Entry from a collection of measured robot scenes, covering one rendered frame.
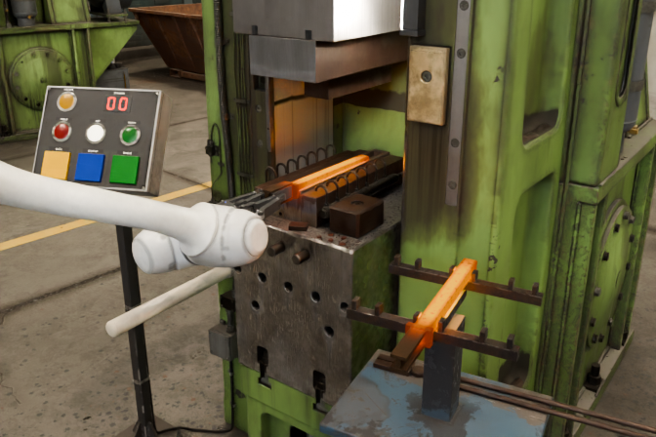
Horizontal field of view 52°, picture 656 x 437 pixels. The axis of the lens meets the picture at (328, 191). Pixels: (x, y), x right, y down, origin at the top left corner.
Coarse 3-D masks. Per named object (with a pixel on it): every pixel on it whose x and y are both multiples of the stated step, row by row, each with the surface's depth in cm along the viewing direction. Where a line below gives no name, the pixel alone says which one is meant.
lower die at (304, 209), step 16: (336, 160) 192; (368, 160) 188; (400, 160) 192; (288, 176) 181; (304, 176) 178; (336, 176) 176; (352, 176) 178; (368, 176) 179; (304, 192) 165; (320, 192) 166; (352, 192) 175; (288, 208) 168; (304, 208) 165; (320, 208) 164; (320, 224) 165
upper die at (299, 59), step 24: (264, 48) 158; (288, 48) 154; (312, 48) 150; (336, 48) 156; (360, 48) 164; (384, 48) 173; (264, 72) 161; (288, 72) 156; (312, 72) 152; (336, 72) 158
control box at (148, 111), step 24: (48, 96) 186; (72, 96) 184; (96, 96) 183; (120, 96) 182; (144, 96) 181; (168, 96) 185; (48, 120) 184; (72, 120) 183; (96, 120) 182; (120, 120) 181; (144, 120) 180; (168, 120) 186; (48, 144) 183; (72, 144) 182; (96, 144) 181; (120, 144) 179; (144, 144) 178; (72, 168) 181; (144, 168) 177; (120, 192) 182; (144, 192) 177
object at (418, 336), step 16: (464, 272) 134; (448, 288) 128; (432, 304) 122; (448, 304) 124; (432, 320) 117; (416, 336) 112; (432, 336) 114; (400, 352) 107; (416, 352) 111; (400, 368) 107
